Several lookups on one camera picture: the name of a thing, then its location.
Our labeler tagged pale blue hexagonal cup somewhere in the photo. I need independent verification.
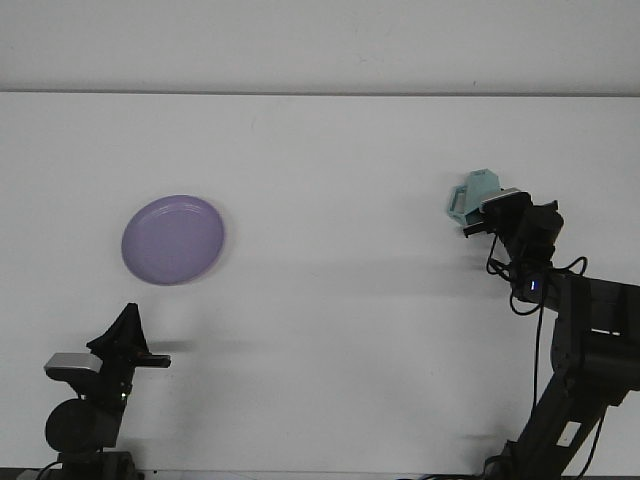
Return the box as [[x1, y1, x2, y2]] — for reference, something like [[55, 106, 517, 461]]
[[446, 169, 503, 230]]

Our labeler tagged pale purple round plate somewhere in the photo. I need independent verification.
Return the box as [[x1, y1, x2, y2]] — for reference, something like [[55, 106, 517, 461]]
[[121, 193, 227, 287]]

